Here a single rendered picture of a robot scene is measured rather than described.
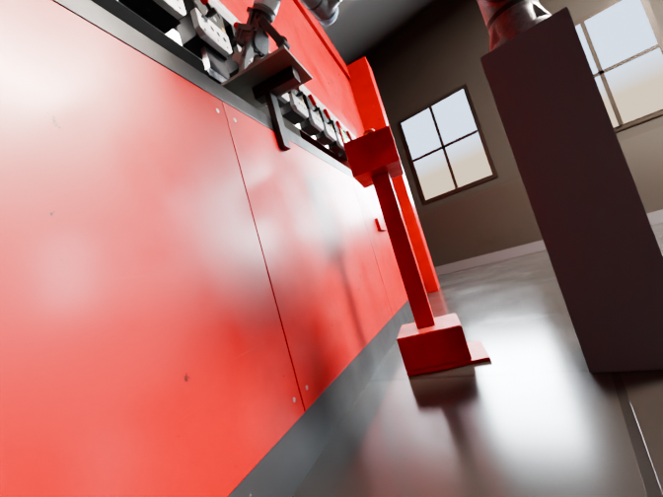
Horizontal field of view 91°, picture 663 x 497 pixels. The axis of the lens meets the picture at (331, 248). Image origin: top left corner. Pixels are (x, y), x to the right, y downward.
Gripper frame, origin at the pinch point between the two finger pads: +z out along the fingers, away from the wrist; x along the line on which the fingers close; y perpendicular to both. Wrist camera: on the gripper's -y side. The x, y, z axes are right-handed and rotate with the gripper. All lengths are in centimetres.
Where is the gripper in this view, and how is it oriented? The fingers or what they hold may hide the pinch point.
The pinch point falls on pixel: (249, 77)
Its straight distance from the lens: 120.3
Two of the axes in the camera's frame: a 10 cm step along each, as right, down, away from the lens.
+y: -8.6, -3.9, 3.3
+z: -3.6, 9.2, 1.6
